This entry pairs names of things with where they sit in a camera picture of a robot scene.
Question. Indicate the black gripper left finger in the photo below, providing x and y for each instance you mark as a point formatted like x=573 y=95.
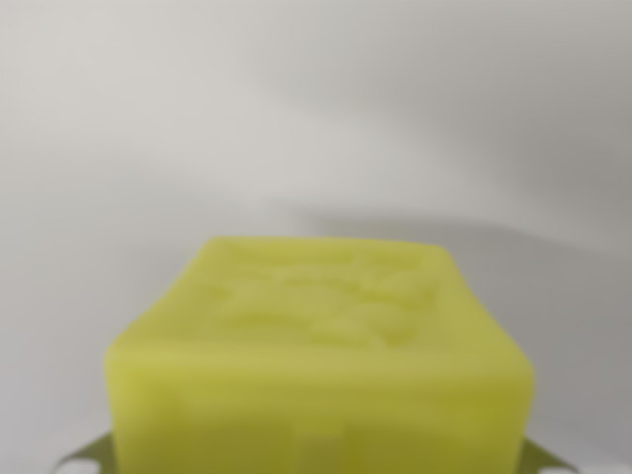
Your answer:
x=84 y=456

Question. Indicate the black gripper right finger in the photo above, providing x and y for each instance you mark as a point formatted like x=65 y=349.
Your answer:
x=545 y=459

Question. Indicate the yellow cube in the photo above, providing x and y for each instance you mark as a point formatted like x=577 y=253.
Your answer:
x=321 y=365

